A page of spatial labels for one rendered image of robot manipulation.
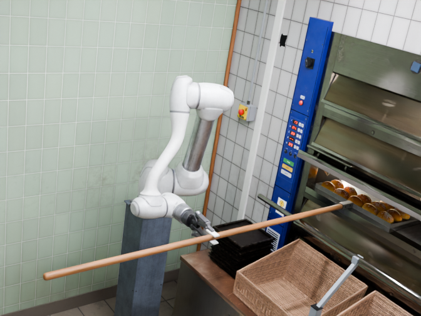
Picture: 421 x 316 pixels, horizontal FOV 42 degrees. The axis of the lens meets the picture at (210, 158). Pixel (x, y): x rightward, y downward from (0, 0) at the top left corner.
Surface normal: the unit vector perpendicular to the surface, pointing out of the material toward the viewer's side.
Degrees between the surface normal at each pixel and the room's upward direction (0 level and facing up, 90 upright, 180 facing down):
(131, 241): 90
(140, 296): 90
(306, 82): 90
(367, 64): 90
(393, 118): 70
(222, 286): 0
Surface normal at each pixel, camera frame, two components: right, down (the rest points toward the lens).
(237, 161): -0.79, 0.10
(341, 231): -0.69, -0.22
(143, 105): 0.59, 0.37
